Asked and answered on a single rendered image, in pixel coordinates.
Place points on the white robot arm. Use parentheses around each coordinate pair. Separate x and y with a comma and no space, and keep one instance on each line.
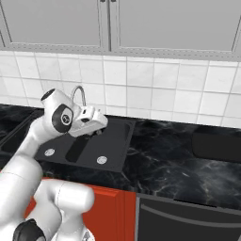
(22,175)

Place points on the black dishwasher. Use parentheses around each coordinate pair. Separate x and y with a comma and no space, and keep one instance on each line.
(188,221)

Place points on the black tray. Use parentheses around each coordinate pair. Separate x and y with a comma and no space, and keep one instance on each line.
(216,145)

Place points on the curved grey tap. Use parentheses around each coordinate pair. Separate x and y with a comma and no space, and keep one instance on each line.
(82,91)

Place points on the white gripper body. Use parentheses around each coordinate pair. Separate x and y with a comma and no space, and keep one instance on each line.
(91,125)

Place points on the grey wall cupboard door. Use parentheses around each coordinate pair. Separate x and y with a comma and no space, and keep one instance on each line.
(179,23)
(53,22)

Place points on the black double sink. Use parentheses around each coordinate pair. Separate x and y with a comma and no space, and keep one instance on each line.
(108,142)

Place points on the red base cupboard door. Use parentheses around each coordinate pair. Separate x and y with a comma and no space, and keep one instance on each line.
(108,213)

